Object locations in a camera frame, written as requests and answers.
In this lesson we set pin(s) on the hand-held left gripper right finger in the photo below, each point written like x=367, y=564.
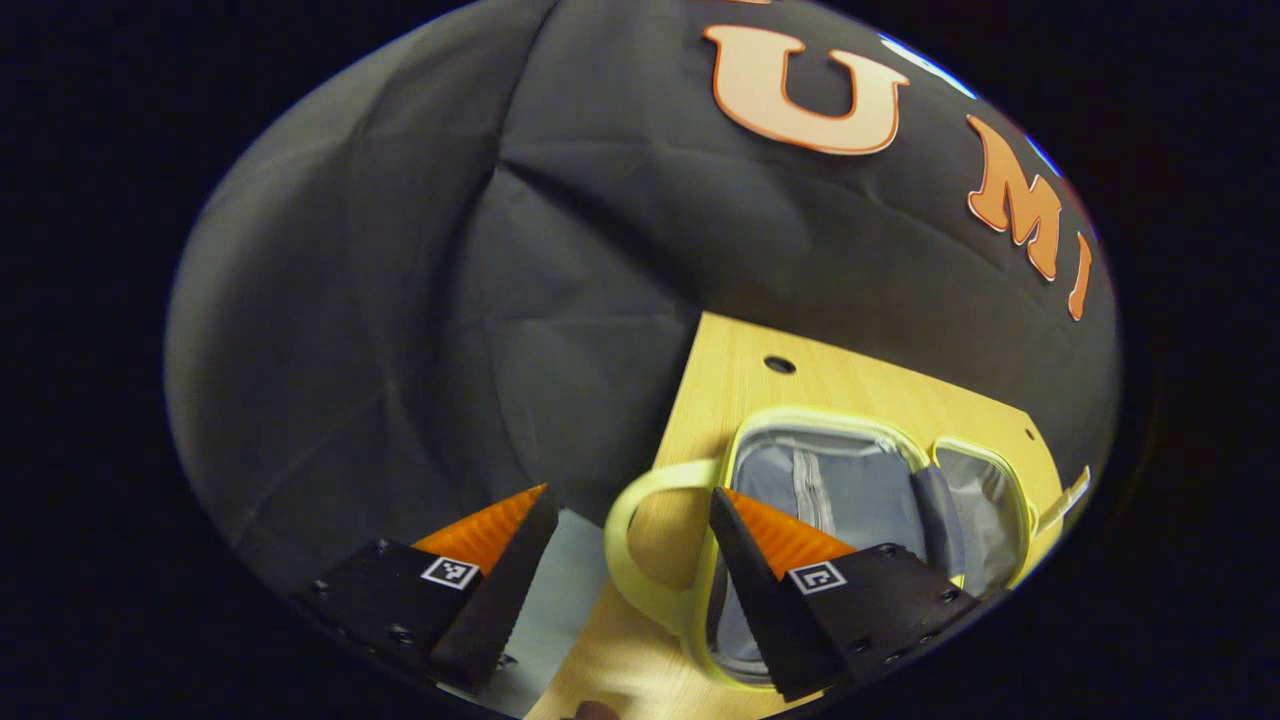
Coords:
x=755, y=590

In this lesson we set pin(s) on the pale yellow suitcase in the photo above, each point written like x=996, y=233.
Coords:
x=860, y=480

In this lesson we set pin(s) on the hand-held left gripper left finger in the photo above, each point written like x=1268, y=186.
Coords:
x=505, y=590

